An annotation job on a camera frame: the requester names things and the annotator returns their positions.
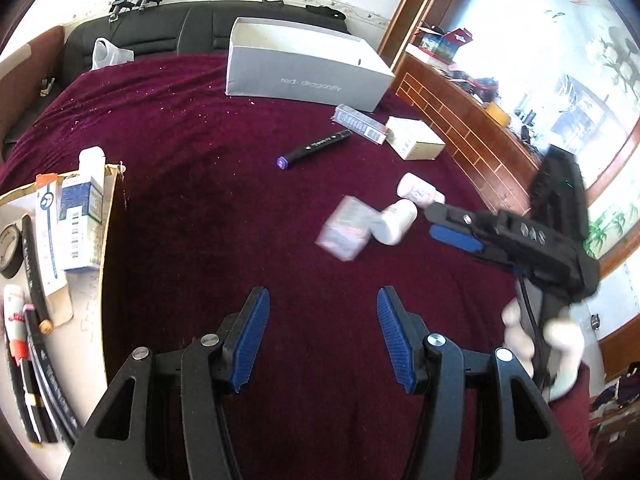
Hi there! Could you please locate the white plastic bottle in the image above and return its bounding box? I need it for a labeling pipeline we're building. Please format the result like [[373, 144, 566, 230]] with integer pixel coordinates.
[[78, 146, 106, 182]]

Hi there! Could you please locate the clear plastic packet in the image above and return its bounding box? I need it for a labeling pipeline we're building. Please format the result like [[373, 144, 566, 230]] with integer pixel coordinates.
[[314, 195, 377, 262]]

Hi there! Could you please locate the person's right hand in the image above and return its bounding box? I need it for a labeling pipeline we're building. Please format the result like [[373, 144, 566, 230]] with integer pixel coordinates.
[[502, 300, 587, 403]]

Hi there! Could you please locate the black pen pink cap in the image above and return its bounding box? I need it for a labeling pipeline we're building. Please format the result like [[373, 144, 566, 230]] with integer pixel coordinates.
[[22, 303, 59, 444]]

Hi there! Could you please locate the black marker yellow band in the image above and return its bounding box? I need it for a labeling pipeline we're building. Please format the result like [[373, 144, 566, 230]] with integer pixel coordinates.
[[5, 357, 44, 445]]

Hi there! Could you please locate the person's right forearm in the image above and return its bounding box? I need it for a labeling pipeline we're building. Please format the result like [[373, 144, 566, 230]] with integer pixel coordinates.
[[547, 364, 607, 480]]

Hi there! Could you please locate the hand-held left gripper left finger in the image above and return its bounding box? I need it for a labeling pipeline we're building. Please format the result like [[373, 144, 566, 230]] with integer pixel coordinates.
[[60, 286, 271, 480]]

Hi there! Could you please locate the grey cardboard shoe box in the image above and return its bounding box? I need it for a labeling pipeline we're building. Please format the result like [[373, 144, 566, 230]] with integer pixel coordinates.
[[225, 16, 397, 113]]

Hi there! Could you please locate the black pen white print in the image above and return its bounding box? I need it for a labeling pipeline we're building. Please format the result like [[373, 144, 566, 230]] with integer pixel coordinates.
[[34, 332, 84, 443]]

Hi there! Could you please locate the pink armchair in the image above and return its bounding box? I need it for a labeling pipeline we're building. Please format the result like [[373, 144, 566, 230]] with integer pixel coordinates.
[[0, 24, 67, 147]]

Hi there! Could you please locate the white plastic bag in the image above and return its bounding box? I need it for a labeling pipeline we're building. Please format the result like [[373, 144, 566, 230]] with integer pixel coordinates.
[[91, 38, 135, 72]]

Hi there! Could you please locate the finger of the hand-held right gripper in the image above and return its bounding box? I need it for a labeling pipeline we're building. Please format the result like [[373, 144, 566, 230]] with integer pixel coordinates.
[[429, 225, 486, 257], [424, 203, 501, 235]]

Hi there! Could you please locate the clear plastic barcode box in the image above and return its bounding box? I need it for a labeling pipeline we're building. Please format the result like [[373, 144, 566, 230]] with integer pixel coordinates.
[[331, 104, 391, 147]]

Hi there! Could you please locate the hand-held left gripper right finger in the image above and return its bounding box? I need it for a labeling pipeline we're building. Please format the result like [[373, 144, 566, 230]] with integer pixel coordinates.
[[376, 286, 583, 480]]

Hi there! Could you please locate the black marker purple end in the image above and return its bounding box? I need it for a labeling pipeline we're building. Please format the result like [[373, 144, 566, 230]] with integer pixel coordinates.
[[276, 129, 353, 170]]

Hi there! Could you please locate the long white box orange end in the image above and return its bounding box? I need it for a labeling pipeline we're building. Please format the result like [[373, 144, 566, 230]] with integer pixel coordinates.
[[35, 172, 69, 297]]

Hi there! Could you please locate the white pill bottle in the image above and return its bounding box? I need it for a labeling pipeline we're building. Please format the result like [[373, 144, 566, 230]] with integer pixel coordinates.
[[370, 198, 419, 247], [396, 172, 447, 207]]

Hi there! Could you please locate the brick pattern wooden ledge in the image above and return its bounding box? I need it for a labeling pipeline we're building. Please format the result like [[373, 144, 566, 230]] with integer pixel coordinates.
[[394, 42, 547, 217]]

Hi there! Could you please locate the white beige small box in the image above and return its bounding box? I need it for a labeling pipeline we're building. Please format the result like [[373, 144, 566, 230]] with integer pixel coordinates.
[[385, 116, 447, 162]]

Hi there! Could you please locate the black tape roll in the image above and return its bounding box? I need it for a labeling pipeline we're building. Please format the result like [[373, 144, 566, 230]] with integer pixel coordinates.
[[0, 225, 26, 279]]

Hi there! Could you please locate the wooden window frame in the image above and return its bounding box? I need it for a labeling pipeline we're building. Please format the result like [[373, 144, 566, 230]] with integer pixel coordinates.
[[376, 0, 493, 68]]

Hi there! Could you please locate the red white tube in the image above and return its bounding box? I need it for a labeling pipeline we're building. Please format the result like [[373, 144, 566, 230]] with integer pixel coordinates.
[[3, 285, 29, 367]]

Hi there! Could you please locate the shallow cardboard box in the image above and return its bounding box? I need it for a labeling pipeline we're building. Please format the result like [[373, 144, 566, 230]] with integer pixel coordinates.
[[0, 161, 129, 466]]

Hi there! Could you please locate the black sofa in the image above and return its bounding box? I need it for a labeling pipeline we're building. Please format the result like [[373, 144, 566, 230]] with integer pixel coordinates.
[[62, 1, 352, 77]]

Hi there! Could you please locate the blue white medicine box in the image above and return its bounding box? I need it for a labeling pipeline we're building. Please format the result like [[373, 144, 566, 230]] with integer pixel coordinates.
[[56, 172, 107, 274]]

